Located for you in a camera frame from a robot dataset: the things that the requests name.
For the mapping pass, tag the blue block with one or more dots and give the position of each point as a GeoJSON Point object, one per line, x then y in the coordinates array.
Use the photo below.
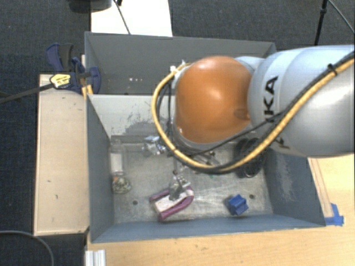
{"type": "Point", "coordinates": [236, 204]}

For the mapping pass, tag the grey metal bin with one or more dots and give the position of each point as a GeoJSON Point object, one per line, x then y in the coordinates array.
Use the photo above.
{"type": "Point", "coordinates": [138, 57]}

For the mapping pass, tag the pale wood board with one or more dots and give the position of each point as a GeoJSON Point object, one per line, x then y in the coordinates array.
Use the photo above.
{"type": "Point", "coordinates": [61, 154]}

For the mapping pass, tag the clear glass jar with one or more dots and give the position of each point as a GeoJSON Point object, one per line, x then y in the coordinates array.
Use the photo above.
{"type": "Point", "coordinates": [117, 159]}

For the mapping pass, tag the small mottled round thing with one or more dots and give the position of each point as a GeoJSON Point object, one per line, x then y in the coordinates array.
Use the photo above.
{"type": "Point", "coordinates": [121, 185]}

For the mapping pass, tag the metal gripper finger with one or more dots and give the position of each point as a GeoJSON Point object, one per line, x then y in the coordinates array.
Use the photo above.
{"type": "Point", "coordinates": [175, 191]}
{"type": "Point", "coordinates": [185, 184]}

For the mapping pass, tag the purple and white curved thing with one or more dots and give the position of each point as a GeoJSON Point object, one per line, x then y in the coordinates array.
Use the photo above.
{"type": "Point", "coordinates": [166, 205]}

